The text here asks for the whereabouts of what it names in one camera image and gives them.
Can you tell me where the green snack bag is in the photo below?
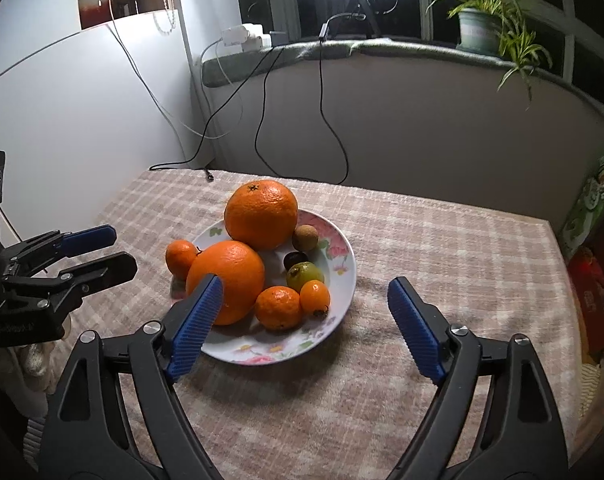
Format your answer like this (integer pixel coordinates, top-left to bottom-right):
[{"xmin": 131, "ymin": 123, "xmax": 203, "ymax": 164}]
[{"xmin": 557, "ymin": 156, "xmax": 604, "ymax": 263}]

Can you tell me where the ring light tripod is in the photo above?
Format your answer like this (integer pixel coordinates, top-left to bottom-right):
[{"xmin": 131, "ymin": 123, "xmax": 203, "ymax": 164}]
[{"xmin": 344, "ymin": 0, "xmax": 382, "ymax": 39}]

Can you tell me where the red box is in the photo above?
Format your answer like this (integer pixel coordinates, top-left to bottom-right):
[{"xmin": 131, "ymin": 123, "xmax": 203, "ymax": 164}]
[{"xmin": 568, "ymin": 224, "xmax": 604, "ymax": 361}]

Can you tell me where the gloved left hand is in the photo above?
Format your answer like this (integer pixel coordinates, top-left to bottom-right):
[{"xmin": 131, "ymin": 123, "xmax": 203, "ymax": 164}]
[{"xmin": 0, "ymin": 342, "xmax": 54, "ymax": 393}]

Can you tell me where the ring light cable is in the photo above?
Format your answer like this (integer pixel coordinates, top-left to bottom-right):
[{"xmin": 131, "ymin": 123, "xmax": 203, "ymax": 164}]
[{"xmin": 317, "ymin": 0, "xmax": 399, "ymax": 187}]

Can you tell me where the black cable on table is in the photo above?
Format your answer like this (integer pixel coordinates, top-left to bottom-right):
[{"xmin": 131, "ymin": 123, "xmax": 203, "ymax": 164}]
[{"xmin": 148, "ymin": 44, "xmax": 288, "ymax": 183}]

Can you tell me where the plaid beige tablecloth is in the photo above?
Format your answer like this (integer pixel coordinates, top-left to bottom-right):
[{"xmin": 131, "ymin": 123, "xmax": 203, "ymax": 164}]
[{"xmin": 51, "ymin": 170, "xmax": 581, "ymax": 479}]

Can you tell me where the mandarin with stem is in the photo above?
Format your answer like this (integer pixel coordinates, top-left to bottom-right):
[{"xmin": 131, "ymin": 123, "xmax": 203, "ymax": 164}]
[{"xmin": 165, "ymin": 240, "xmax": 201, "ymax": 281}]

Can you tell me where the black hanging cable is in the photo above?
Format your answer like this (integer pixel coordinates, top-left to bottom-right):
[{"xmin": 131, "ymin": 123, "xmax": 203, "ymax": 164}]
[{"xmin": 253, "ymin": 49, "xmax": 293, "ymax": 181}]

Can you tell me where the floral white plate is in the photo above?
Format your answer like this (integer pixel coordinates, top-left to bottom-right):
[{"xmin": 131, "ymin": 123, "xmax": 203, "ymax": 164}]
[{"xmin": 202, "ymin": 208, "xmax": 357, "ymax": 366}]

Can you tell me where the green round fruit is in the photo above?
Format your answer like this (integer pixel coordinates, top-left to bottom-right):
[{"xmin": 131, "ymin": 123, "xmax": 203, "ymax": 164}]
[{"xmin": 285, "ymin": 261, "xmax": 325, "ymax": 292}]

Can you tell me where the white power strip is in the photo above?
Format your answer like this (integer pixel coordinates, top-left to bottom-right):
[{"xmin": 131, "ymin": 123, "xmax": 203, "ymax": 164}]
[{"xmin": 221, "ymin": 23, "xmax": 273, "ymax": 52}]

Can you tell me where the white cable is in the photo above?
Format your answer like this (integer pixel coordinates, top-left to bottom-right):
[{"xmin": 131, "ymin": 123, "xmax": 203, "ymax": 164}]
[{"xmin": 98, "ymin": 0, "xmax": 245, "ymax": 141}]

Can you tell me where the large oval orange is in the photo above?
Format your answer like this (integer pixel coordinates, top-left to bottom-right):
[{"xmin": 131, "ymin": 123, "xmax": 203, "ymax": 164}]
[{"xmin": 186, "ymin": 240, "xmax": 265, "ymax": 326}]

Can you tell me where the small orange kumquat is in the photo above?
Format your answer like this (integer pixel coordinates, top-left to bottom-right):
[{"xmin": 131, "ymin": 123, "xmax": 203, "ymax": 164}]
[{"xmin": 300, "ymin": 280, "xmax": 331, "ymax": 318}]

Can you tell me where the small brown longan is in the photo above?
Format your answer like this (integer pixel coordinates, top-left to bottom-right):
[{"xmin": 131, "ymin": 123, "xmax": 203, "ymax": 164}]
[{"xmin": 292, "ymin": 224, "xmax": 319, "ymax": 252}]

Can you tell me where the dark plum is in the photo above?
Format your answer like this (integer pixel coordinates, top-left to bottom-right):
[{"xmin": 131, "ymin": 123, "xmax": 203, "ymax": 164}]
[{"xmin": 283, "ymin": 252, "xmax": 308, "ymax": 271}]

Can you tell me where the small mandarin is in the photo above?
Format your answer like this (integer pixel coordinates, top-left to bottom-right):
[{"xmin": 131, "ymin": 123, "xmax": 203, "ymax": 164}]
[{"xmin": 254, "ymin": 286, "xmax": 304, "ymax": 332}]

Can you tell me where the striped fabric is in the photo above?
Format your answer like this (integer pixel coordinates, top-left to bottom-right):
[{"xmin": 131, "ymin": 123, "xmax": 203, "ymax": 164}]
[{"xmin": 23, "ymin": 417, "xmax": 46, "ymax": 470}]

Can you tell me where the grey sill cloth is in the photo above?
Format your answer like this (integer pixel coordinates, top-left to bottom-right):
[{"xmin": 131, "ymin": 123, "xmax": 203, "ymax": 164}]
[{"xmin": 201, "ymin": 39, "xmax": 604, "ymax": 120}]

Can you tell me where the large round orange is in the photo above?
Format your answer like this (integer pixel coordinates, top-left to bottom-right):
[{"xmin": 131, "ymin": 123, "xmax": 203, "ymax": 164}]
[{"xmin": 224, "ymin": 180, "xmax": 299, "ymax": 252}]

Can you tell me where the potted spider plant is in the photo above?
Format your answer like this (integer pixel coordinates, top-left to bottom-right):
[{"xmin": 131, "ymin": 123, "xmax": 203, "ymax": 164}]
[{"xmin": 429, "ymin": 0, "xmax": 552, "ymax": 101}]

